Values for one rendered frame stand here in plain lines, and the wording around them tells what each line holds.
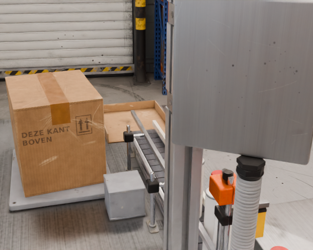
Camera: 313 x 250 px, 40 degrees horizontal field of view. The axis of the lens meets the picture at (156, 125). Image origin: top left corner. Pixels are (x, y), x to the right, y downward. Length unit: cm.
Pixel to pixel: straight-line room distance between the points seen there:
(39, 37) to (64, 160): 387
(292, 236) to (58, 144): 65
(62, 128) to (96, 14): 383
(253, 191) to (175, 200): 15
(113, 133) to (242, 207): 116
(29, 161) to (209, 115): 79
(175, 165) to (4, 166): 97
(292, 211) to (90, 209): 54
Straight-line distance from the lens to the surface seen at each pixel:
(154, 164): 135
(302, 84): 50
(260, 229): 77
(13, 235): 120
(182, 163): 62
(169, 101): 61
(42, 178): 127
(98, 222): 120
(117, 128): 172
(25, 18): 503
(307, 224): 116
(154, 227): 116
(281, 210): 119
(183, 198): 65
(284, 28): 49
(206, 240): 92
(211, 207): 92
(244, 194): 55
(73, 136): 123
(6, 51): 514
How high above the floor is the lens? 153
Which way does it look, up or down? 24 degrees down
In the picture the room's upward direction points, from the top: straight up
